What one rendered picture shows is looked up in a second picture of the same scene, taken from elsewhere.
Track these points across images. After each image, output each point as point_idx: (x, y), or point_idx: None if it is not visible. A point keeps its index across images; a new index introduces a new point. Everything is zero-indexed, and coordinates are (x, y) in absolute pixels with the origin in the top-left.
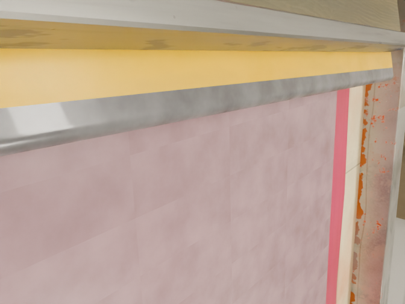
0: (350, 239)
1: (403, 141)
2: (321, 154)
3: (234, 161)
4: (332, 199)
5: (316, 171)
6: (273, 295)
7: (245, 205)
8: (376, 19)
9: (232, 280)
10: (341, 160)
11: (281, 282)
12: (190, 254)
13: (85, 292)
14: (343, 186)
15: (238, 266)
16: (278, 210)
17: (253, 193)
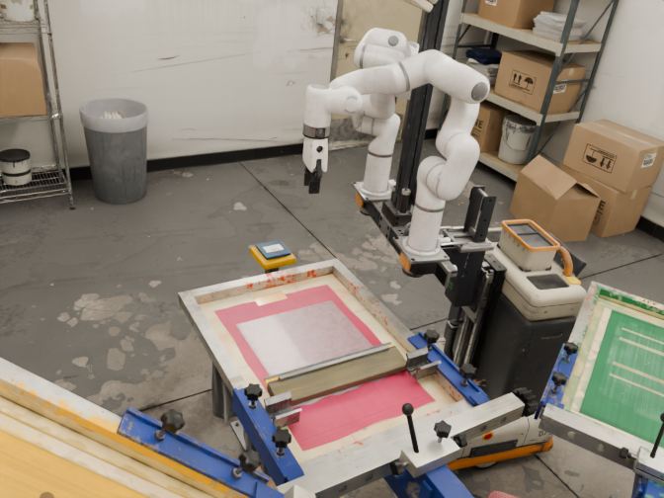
0: (225, 349)
1: (223, 369)
2: (275, 367)
3: (321, 360)
4: (256, 358)
5: (276, 363)
6: (287, 339)
7: (312, 354)
8: (295, 380)
9: (309, 343)
10: (255, 368)
11: (284, 341)
12: (327, 347)
13: (348, 344)
14: (247, 362)
15: (308, 345)
16: (295, 354)
17: (310, 356)
